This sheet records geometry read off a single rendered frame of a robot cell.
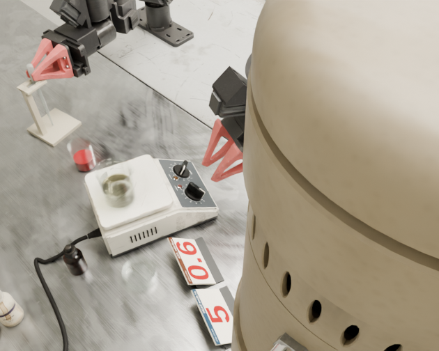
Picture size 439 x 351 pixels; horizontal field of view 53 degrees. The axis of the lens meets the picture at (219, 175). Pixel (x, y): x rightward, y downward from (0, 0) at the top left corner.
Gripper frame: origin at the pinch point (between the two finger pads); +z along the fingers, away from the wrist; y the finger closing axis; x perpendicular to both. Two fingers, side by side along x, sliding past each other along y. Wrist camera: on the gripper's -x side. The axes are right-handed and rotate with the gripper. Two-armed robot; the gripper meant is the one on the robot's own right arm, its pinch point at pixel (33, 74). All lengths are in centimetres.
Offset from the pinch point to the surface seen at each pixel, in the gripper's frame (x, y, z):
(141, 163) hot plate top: 5.5, 27.6, 2.1
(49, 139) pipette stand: 13.4, 2.4, 3.1
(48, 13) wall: 56, -103, -74
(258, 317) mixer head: -36, 65, 31
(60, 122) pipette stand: 13.3, 0.5, -1.5
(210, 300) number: 12, 50, 13
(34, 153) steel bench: 14.3, 2.0, 7.1
